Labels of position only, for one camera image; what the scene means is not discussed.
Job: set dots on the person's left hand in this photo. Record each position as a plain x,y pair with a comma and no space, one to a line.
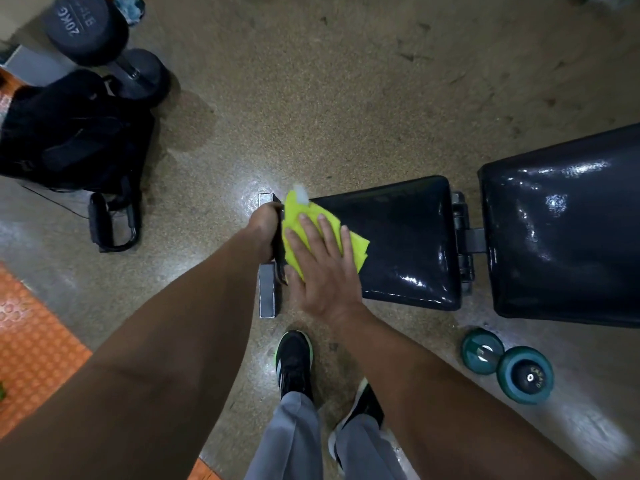
265,227

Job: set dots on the person's right grey trouser leg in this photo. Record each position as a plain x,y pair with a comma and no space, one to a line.
365,454

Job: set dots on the teal dumbbell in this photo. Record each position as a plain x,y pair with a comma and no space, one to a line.
525,377

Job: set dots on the person's right black shoe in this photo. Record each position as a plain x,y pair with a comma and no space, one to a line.
367,404

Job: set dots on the small blue patterned object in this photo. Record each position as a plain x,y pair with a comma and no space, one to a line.
130,8

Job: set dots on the person's left black shoe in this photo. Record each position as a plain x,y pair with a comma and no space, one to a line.
294,362

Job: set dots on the grey metal platform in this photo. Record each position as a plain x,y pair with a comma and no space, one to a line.
35,67

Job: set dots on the person's left grey trouser leg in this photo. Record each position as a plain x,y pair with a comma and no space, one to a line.
290,444

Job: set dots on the person's right forearm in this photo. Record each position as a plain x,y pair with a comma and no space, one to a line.
450,424

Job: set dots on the person's grey trouser leg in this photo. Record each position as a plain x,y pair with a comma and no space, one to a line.
290,444
365,454

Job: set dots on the black padded gym bench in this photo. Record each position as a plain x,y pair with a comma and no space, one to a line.
560,219

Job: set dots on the large black dumbbell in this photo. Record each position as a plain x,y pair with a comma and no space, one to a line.
85,29

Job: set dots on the yellow cleaning cloth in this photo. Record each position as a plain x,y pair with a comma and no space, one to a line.
361,249

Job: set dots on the person's black shoe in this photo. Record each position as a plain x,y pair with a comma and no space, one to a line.
294,362
367,404

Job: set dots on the person's left forearm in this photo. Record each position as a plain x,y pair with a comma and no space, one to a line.
150,369

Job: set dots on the person's right hand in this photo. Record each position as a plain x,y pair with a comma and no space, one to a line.
327,284

